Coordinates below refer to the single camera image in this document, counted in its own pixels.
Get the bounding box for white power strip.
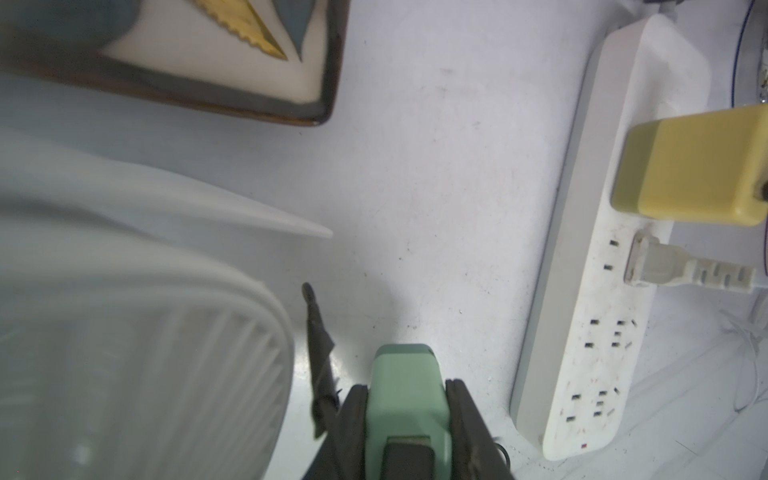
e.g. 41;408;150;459
510;14;711;461

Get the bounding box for white cable with plug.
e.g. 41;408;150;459
622;230;768;415

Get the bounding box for yellow plug adapter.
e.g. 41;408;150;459
610;104;767;226

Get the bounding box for white desk fan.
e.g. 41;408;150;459
1;129;330;479

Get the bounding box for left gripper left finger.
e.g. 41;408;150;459
303;384;369;480

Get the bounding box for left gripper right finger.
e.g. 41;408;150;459
445;379;514;480

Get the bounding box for decorated square plate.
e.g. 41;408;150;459
1;0;350;126

